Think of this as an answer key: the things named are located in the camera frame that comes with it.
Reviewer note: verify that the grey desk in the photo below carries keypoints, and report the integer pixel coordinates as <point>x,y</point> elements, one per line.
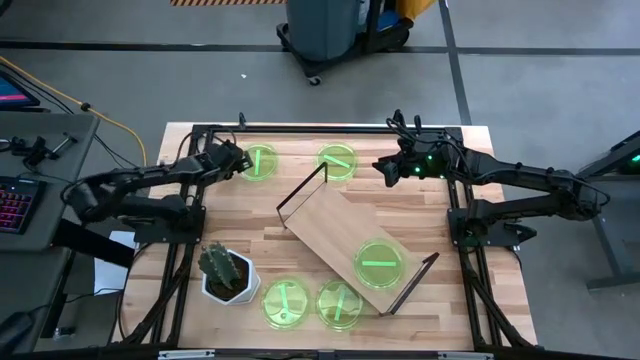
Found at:
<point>75,165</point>

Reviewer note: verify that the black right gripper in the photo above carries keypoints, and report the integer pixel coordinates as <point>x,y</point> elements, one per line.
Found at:
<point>410,162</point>

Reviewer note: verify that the backlit black keyboard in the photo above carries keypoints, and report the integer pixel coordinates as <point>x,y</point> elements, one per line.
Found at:
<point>17,205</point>

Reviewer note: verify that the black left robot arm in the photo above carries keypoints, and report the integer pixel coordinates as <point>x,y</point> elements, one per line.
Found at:
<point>150,175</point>

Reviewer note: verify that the black flat bar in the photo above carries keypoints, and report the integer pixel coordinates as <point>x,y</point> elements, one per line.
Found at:
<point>90,242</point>

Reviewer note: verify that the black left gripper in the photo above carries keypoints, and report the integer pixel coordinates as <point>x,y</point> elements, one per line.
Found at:
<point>227,156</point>

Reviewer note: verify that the yellow bag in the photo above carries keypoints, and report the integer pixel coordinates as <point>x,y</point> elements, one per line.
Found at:
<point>417,7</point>

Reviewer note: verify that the potted cactus in white pot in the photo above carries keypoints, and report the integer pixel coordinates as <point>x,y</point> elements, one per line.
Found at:
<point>250,291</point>

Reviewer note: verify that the black clamp tool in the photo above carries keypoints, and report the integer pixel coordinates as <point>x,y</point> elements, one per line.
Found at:
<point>35,149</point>

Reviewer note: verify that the white paper sheet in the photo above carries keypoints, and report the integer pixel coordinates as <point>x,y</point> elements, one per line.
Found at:
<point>107,275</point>

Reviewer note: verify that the computer monitor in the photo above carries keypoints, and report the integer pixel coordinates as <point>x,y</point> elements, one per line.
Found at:
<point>15,95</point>

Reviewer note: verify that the silver metal bracket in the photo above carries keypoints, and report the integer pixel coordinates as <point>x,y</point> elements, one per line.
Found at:
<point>465,356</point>
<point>186,355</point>

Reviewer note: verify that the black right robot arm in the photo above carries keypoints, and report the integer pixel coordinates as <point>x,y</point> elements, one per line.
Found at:
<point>525,175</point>

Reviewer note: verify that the dark metal desk frame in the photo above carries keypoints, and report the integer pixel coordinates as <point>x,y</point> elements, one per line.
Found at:
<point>607,235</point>

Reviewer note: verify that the blue container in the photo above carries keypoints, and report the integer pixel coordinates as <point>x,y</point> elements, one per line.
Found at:
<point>387,21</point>

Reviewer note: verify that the green translucent plate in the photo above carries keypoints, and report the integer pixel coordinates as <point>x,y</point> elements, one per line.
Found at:
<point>267,171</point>
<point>329,300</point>
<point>337,172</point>
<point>379,276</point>
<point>296,310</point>

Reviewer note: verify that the green cactus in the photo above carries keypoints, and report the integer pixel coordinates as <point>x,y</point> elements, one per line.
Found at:
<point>217,265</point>

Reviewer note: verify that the black table clamp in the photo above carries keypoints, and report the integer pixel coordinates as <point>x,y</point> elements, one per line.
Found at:
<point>398,118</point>
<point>242,120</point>

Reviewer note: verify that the black wheeled cart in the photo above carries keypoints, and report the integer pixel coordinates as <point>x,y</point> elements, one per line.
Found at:
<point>350,47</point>

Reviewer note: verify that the grey bin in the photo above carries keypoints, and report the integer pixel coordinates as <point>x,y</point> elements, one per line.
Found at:
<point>322,27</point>

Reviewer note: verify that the black aluminium table frame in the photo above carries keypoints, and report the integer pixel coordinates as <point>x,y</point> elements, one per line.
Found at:
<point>325,129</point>

